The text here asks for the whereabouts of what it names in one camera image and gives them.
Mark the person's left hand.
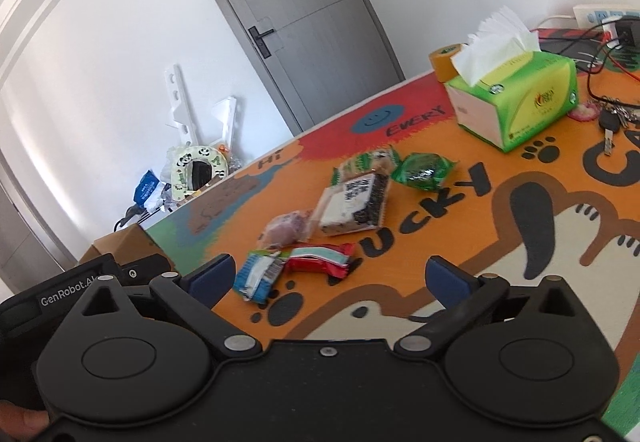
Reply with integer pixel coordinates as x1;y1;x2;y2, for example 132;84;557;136
0;401;51;442

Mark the green tissue box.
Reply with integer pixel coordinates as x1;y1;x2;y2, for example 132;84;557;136
444;6;581;153

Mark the yellow tape roll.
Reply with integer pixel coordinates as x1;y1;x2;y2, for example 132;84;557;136
430;43;468;83

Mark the pink keychain charm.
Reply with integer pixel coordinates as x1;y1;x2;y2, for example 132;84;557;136
570;102;601;121

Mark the blue snack packet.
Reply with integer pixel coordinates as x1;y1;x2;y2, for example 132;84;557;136
231;249;285;304

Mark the cardboard box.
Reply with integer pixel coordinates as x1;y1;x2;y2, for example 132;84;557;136
77;224;176;273

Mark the key bunch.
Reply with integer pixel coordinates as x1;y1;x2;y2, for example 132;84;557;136
597;96;640;155

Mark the panda print seat ring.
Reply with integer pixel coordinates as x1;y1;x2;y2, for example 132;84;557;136
170;144;231;200

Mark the green round snack packet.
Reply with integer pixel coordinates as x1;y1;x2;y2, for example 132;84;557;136
390;153;458;191

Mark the red cable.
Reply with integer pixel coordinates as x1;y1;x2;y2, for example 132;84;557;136
530;26;640;82

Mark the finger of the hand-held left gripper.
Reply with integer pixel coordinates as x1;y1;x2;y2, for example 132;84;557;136
116;253;175;287

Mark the green bread packet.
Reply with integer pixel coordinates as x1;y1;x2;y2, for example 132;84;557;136
332;147;401;187

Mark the black door handle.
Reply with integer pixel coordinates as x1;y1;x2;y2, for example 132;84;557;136
248;26;276;58

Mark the black pad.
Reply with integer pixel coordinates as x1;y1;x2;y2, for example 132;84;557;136
535;28;640;72

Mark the blue bag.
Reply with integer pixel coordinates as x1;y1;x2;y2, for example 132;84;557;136
134;170;161;207

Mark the pink snack packet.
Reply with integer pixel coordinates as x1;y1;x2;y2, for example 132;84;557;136
260;212;313;247

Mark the cartoon printed table mat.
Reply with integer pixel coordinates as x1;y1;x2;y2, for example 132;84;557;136
145;22;640;438

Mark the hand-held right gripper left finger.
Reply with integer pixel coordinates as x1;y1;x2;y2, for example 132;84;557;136
80;253;263;364

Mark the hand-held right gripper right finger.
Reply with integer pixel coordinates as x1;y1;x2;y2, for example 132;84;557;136
394;256;581;364

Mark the white power strip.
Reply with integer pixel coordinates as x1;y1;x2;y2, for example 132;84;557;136
572;3;640;30

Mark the grey side door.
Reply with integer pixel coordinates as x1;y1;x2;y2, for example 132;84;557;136
0;167;81;273

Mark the red snack packet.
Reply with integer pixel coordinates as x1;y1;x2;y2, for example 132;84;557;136
281;243;362;279

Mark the black cable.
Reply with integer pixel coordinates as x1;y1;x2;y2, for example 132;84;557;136
586;38;640;101

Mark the black white cake packet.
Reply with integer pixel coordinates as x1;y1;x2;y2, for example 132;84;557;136
312;173;391;237

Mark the tall white rack part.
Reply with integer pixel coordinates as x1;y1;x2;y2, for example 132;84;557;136
164;64;201;145

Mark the short white rack part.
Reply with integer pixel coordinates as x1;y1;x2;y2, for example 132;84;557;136
211;96;241;147

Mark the black power adapter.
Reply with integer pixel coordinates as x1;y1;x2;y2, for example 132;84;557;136
607;19;640;47

